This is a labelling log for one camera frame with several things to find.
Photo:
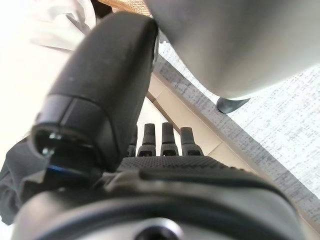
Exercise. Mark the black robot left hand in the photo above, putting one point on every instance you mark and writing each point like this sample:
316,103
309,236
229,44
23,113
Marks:
105,75

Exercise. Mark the white bed sheet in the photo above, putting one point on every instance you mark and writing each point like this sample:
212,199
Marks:
22,82

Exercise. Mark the white crumpled garment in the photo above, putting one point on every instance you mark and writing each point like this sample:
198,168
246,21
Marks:
62,27

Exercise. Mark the black robot foot edge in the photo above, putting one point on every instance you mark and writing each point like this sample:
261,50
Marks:
230,105

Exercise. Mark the dark grey garment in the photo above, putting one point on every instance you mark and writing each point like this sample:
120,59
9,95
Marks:
17,175

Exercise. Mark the grey speckled woven rug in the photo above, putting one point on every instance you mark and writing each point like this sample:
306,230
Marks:
280,120

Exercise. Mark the brown wooden bed frame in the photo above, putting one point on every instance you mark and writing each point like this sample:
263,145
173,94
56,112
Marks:
125,5

